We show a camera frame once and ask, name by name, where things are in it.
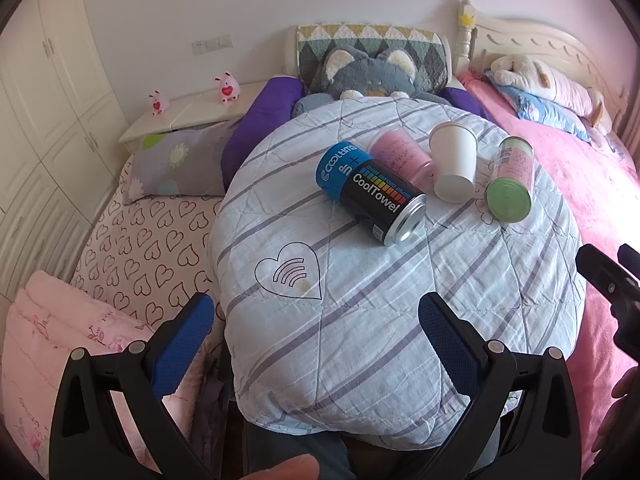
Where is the white paper cup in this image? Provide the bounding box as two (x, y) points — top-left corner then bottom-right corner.
(428, 122), (477, 204)

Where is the operator right hand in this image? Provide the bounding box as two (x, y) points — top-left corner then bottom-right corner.
(591, 366), (639, 453)

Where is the operator thumb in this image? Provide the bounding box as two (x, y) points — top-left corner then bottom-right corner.
(242, 454), (320, 480)

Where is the pink bed cover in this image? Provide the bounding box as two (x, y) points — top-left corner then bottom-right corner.
(458, 72), (639, 469)

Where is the pink folded blanket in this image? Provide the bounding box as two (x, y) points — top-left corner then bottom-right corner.
(0, 268), (225, 478)

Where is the green lid pink canister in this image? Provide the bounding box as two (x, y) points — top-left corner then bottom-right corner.
(486, 136), (535, 223)

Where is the light blue cartoon pillow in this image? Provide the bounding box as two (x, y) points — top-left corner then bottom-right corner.
(484, 70), (591, 143)

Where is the heart pattern bed sheet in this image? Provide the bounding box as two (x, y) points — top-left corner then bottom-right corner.
(70, 162), (221, 328)

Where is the white dog plush toy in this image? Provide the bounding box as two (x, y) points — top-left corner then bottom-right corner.
(490, 54), (613, 133)

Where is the black blue CoolTowel can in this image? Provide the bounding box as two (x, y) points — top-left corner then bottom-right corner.
(316, 141), (426, 246)

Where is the pink plastic canister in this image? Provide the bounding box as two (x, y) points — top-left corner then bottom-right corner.
(368, 128), (435, 192)

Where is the cream wooden headboard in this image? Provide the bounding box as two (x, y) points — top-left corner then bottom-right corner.
(451, 0), (630, 138)

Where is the striped light blue quilt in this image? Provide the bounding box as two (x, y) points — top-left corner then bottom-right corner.
(208, 98), (586, 450)

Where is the grey flower pillow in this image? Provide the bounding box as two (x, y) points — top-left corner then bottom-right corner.
(122, 118), (241, 204)

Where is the diamond pattern quilted headboard cover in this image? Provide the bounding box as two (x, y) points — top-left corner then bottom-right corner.
(285, 23), (452, 93)

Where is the cream wardrobe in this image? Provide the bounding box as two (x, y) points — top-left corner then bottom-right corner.
(1, 0), (129, 304)

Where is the left pink rabbit figurine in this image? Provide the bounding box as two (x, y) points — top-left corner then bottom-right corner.
(149, 90), (169, 116)

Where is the pink rabbit figurine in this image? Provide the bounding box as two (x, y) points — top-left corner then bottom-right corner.
(214, 72), (241, 104)
(149, 90), (169, 116)

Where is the grey cat plush toy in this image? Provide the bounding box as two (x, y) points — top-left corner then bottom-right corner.
(292, 47), (450, 117)

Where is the cream bedside table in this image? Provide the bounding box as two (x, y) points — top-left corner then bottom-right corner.
(118, 81), (266, 153)

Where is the purple pillow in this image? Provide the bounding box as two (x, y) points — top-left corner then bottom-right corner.
(220, 76), (304, 190)

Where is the right pink rabbit figurine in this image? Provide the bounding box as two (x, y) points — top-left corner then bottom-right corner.
(214, 72), (241, 104)

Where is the white wall socket panel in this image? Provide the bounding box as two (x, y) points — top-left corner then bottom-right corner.
(192, 35), (233, 56)

